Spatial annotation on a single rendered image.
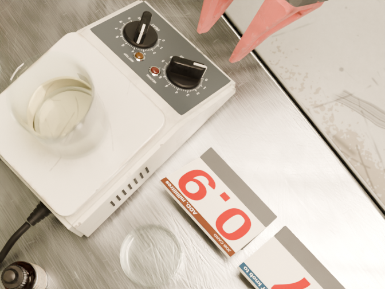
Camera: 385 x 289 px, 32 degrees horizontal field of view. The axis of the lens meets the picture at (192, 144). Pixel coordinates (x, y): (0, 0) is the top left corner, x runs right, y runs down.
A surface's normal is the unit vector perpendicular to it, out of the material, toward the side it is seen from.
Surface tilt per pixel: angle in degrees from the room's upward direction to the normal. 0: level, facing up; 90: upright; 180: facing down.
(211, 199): 40
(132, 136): 0
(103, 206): 90
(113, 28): 30
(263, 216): 0
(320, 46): 0
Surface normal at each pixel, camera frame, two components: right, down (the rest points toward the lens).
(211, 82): 0.32, -0.57
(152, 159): 0.71, 0.67
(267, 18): -0.65, 0.48
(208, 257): -0.04, -0.25
